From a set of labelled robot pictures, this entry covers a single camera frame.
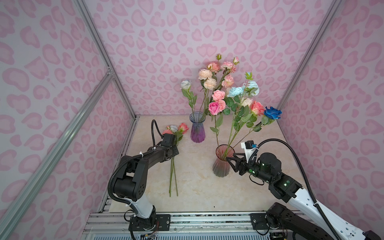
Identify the white blue large rose stem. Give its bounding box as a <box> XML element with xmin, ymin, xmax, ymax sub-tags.
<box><xmin>169</xmin><ymin>125</ymin><xmax>179</xmax><ymax>133</ymax></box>

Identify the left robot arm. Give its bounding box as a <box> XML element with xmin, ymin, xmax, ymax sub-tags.
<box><xmin>107</xmin><ymin>134</ymin><xmax>179</xmax><ymax>220</ymax></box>

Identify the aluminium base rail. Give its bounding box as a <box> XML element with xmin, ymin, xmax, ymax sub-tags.
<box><xmin>80</xmin><ymin>212</ymin><xmax>303</xmax><ymax>240</ymax></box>

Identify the aluminium diagonal frame bar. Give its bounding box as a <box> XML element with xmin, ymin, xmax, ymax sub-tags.
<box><xmin>1</xmin><ymin>73</ymin><xmax>114</xmax><ymax>240</ymax></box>

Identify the aluminium frame post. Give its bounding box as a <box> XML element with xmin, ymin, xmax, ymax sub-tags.
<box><xmin>278</xmin><ymin>0</ymin><xmax>345</xmax><ymax>110</ymax></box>
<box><xmin>73</xmin><ymin>0</ymin><xmax>137</xmax><ymax>120</ymax></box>

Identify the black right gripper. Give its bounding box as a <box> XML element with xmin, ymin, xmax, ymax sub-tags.
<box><xmin>225</xmin><ymin>153</ymin><xmax>273</xmax><ymax>185</ymax></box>

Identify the light blue rose stem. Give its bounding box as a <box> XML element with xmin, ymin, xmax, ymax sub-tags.
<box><xmin>221</xmin><ymin>71</ymin><xmax>261</xmax><ymax>158</ymax></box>

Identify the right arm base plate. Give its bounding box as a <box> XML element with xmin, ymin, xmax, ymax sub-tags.
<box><xmin>250</xmin><ymin>213</ymin><xmax>269</xmax><ymax>231</ymax></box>

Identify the pale blue white rose stem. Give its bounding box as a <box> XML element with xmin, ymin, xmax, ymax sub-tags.
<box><xmin>180</xmin><ymin>80</ymin><xmax>197</xmax><ymax>113</ymax></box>

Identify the blue flower stem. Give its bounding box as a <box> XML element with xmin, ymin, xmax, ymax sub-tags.
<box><xmin>229</xmin><ymin>105</ymin><xmax>282</xmax><ymax>148</ymax></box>

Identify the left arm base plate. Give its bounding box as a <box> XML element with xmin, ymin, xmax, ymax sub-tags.
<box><xmin>129</xmin><ymin>214</ymin><xmax>171</xmax><ymax>232</ymax></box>

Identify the pink multi bloom rose stem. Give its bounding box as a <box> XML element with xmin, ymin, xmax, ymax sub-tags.
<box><xmin>221</xmin><ymin>57</ymin><xmax>240</xmax><ymax>89</ymax></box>

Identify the red pink rose stem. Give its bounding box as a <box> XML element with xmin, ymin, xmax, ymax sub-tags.
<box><xmin>172</xmin><ymin>123</ymin><xmax>189</xmax><ymax>197</ymax></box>

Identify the purple blue glass vase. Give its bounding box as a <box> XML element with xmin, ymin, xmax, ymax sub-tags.
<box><xmin>190</xmin><ymin>112</ymin><xmax>206</xmax><ymax>143</ymax></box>

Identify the red grey glass vase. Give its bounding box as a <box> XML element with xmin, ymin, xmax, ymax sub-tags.
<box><xmin>212</xmin><ymin>145</ymin><xmax>235</xmax><ymax>178</ymax></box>

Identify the cream and red rose stem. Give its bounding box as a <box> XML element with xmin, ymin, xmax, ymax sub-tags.
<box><xmin>221</xmin><ymin>96</ymin><xmax>265</xmax><ymax>158</ymax></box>

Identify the aluminium frame post left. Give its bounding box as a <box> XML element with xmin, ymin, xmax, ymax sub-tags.
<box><xmin>73</xmin><ymin>0</ymin><xmax>137</xmax><ymax>120</ymax></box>

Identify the pink double rose stem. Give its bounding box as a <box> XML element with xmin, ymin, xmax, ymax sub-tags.
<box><xmin>207</xmin><ymin>90</ymin><xmax>226</xmax><ymax>116</ymax></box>

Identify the aluminium frame post right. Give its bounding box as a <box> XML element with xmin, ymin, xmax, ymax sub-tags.
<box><xmin>278</xmin><ymin>0</ymin><xmax>345</xmax><ymax>110</ymax></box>

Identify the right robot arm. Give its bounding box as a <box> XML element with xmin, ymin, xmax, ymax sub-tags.
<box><xmin>227</xmin><ymin>153</ymin><xmax>380</xmax><ymax>240</ymax></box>

